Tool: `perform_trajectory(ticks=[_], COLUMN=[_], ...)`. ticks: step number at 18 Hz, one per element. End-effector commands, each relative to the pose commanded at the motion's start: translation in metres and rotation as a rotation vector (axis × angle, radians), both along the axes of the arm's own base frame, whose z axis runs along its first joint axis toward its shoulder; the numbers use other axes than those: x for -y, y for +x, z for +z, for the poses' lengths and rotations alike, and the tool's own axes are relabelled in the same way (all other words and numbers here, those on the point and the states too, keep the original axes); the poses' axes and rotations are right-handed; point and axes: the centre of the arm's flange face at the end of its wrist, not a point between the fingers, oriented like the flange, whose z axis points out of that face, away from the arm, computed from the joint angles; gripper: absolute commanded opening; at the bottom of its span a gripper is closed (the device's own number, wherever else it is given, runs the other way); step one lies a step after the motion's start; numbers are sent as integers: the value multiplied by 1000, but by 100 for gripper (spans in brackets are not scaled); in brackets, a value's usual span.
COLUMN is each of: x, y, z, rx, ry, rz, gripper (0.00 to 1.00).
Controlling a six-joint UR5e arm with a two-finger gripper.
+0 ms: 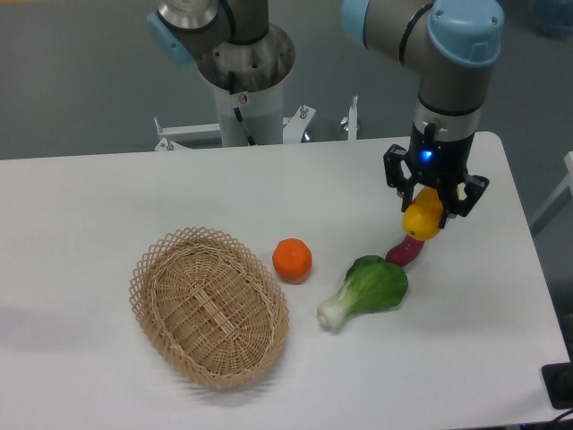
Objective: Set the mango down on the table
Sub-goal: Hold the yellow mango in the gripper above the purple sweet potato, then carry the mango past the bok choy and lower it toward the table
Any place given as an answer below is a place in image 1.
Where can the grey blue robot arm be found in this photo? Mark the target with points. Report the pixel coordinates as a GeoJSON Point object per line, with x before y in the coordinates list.
{"type": "Point", "coordinates": [452, 45]}

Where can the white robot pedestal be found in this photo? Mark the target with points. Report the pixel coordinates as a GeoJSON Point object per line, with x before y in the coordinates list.
{"type": "Point", "coordinates": [249, 118]}

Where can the white metal base frame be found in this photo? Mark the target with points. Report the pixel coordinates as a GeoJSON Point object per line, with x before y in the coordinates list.
{"type": "Point", "coordinates": [293, 130]}

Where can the orange persimmon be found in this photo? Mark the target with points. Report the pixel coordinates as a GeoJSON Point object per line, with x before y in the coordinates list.
{"type": "Point", "coordinates": [292, 260]}

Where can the black device at edge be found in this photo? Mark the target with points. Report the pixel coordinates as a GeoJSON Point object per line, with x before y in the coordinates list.
{"type": "Point", "coordinates": [558, 384]}

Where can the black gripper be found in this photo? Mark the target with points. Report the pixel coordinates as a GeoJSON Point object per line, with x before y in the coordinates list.
{"type": "Point", "coordinates": [431, 161]}

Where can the woven wicker basket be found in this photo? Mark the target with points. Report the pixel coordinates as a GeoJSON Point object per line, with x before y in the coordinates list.
{"type": "Point", "coordinates": [209, 307]}

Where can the green bok choy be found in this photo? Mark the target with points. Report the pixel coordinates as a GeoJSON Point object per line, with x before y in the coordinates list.
{"type": "Point", "coordinates": [371, 284]}

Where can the purple sweet potato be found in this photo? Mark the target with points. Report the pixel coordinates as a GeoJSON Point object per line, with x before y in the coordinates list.
{"type": "Point", "coordinates": [405, 252]}

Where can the white frame at right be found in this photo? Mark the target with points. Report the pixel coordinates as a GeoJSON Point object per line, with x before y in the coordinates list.
{"type": "Point", "coordinates": [555, 202]}

